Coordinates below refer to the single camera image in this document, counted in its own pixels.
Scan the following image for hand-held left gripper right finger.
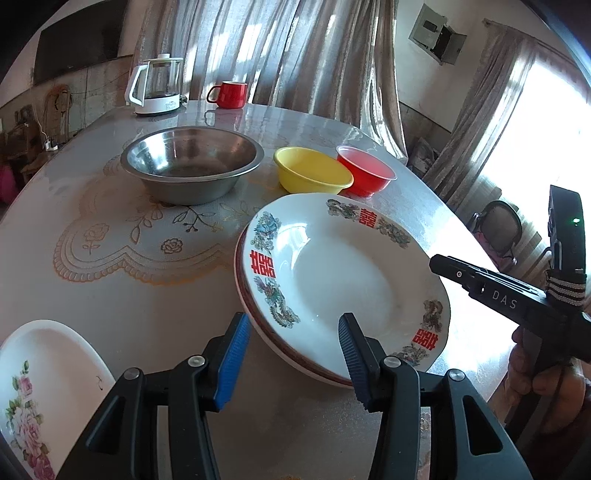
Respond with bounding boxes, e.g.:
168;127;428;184
338;312;534;480

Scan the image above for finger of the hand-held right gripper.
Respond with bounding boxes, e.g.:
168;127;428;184
429;254;486;296

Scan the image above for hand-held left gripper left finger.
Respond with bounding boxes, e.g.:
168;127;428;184
69;312;252;480

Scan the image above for white plate with red rim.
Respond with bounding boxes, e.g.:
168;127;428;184
234;228;356;388

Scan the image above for white plate with dragon print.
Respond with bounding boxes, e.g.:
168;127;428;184
243;193;451;380

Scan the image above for red plastic bowl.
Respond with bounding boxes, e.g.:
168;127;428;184
336;145;398;198

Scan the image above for yellow plastic bowl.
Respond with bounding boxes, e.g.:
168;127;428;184
273;147;354;195

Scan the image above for white plate with pink roses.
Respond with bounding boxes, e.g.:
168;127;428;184
0;319;116;480

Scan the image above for large stainless steel bowl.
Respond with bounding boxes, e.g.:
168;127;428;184
121;126;264;205

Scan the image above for person's right hand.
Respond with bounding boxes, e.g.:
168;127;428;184
507;325;591;444

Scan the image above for dark round-back chair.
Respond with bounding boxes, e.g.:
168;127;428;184
471;200;525;266

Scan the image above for leaning framed picture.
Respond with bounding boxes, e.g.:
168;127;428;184
409;137;439;174

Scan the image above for gold floral plastic tablecloth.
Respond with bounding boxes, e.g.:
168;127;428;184
0;102;522;480

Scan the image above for grey sheer curtain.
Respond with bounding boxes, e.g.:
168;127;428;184
134;0;409;164
422;18;591;210

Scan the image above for red mug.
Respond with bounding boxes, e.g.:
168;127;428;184
206;81;249;110

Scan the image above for white glass electric kettle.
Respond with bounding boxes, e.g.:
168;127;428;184
127;54;188;116

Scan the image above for wall electrical panel box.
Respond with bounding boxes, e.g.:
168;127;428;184
409;4;467;66

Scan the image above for black wall television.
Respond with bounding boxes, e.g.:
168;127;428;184
33;0;127;86

